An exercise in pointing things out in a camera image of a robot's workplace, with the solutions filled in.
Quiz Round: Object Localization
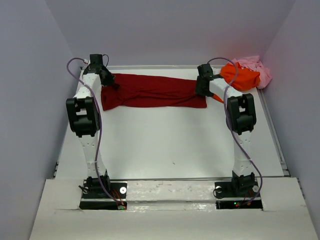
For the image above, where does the dark red t shirt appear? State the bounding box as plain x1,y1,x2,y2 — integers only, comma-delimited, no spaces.
100,73,207,111

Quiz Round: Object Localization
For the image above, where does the white front board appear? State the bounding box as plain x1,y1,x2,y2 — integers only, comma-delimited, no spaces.
30,177,317,240

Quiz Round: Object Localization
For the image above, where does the orange t shirt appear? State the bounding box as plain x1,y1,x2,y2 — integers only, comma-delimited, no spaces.
219,61,261,92

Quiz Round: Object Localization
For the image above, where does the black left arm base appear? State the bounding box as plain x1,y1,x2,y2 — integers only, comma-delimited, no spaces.
78,175,128,211

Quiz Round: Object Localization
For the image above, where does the pink t shirt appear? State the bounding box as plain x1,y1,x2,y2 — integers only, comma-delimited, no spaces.
232,55,273,89

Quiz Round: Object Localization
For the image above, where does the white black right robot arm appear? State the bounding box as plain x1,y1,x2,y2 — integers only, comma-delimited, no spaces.
195,63,258,199

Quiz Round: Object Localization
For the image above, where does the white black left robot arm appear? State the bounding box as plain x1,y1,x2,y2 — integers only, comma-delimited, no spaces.
65,53,115,200

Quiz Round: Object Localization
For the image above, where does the white rail at table edge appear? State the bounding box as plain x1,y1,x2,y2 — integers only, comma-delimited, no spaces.
80,64,226,71

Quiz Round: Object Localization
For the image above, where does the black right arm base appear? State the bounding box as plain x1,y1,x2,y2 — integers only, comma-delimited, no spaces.
212,180,263,210

